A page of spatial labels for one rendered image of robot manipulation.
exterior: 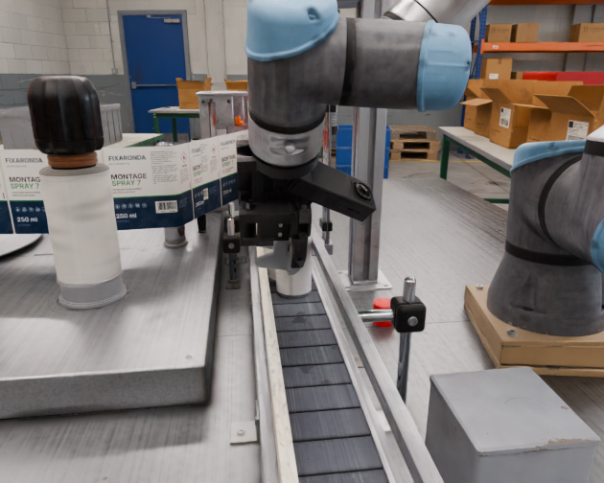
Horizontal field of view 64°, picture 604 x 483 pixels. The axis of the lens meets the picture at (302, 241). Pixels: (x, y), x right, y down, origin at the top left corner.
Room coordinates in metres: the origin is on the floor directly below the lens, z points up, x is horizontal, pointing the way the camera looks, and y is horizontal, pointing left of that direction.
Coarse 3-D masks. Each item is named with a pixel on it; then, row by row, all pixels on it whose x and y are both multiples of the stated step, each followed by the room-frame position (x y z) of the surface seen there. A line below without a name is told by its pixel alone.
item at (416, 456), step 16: (320, 240) 0.64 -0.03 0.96; (320, 256) 0.58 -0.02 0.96; (336, 272) 0.52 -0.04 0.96; (336, 288) 0.48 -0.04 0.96; (352, 304) 0.44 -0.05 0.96; (352, 320) 0.41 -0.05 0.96; (352, 336) 0.39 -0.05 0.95; (368, 336) 0.38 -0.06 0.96; (368, 352) 0.35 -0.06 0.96; (368, 368) 0.34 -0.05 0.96; (384, 368) 0.33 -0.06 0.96; (384, 384) 0.31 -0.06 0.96; (384, 400) 0.29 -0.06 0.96; (400, 400) 0.29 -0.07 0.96; (400, 416) 0.27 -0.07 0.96; (400, 432) 0.26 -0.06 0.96; (416, 432) 0.26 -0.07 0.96; (400, 448) 0.25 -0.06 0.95; (416, 448) 0.24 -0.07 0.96; (416, 464) 0.23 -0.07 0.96; (432, 464) 0.23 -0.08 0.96; (416, 480) 0.23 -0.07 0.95; (432, 480) 0.22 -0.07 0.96
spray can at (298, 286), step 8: (304, 264) 0.63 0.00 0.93; (280, 272) 0.63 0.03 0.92; (304, 272) 0.63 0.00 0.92; (280, 280) 0.63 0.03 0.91; (288, 280) 0.63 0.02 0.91; (296, 280) 0.63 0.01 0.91; (304, 280) 0.63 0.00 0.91; (280, 288) 0.63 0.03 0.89; (288, 288) 0.63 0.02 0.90; (296, 288) 0.63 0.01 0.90; (304, 288) 0.63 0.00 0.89; (288, 296) 0.63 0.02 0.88; (296, 296) 0.63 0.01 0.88; (304, 296) 0.63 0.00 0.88
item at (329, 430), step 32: (288, 320) 0.56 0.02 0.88; (320, 320) 0.56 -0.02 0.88; (288, 352) 0.49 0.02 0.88; (320, 352) 0.49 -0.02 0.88; (288, 384) 0.42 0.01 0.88; (320, 384) 0.42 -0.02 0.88; (352, 384) 0.42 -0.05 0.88; (320, 416) 0.37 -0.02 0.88; (352, 416) 0.37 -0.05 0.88; (320, 448) 0.33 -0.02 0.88; (352, 448) 0.33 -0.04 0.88; (320, 480) 0.30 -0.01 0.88; (352, 480) 0.30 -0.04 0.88; (384, 480) 0.30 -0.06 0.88
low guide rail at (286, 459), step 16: (256, 224) 0.87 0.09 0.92; (256, 256) 0.75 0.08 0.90; (272, 320) 0.50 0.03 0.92; (272, 336) 0.46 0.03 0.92; (272, 352) 0.43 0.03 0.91; (272, 368) 0.40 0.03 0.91; (272, 384) 0.37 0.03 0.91; (272, 400) 0.35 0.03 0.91; (288, 416) 0.33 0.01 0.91; (288, 432) 0.31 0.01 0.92; (288, 448) 0.29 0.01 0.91; (288, 464) 0.28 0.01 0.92; (288, 480) 0.26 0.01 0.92
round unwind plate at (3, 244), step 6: (6, 234) 0.89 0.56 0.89; (12, 234) 0.89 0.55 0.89; (18, 234) 0.89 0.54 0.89; (24, 234) 0.89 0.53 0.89; (30, 234) 0.89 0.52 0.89; (36, 234) 0.89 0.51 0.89; (0, 240) 0.85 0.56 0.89; (6, 240) 0.85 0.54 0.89; (12, 240) 0.85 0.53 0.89; (18, 240) 0.85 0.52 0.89; (24, 240) 0.85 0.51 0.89; (30, 240) 0.85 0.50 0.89; (0, 246) 0.81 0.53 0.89; (6, 246) 0.81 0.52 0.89; (12, 246) 0.81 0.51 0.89; (18, 246) 0.81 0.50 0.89; (24, 246) 0.82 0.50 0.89; (0, 252) 0.78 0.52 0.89; (6, 252) 0.78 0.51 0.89
